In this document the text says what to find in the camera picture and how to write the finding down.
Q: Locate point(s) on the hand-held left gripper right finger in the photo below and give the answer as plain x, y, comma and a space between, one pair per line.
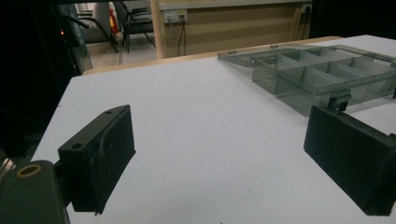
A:
351, 152

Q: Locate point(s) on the clear grey compartment organizer box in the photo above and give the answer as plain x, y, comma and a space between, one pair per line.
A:
314, 77

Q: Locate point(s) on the black office chair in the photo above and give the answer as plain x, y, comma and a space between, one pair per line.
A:
135, 21

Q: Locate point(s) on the grey armchair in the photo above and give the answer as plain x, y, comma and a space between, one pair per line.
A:
95, 25

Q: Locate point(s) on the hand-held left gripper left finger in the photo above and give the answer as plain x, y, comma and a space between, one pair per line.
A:
99, 161

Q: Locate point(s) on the white wall socket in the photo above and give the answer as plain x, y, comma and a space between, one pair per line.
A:
175, 15
307, 8

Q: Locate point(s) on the red fire extinguisher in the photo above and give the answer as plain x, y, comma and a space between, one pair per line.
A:
113, 21

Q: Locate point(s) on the wooden partition cabinet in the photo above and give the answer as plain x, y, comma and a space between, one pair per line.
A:
230, 28

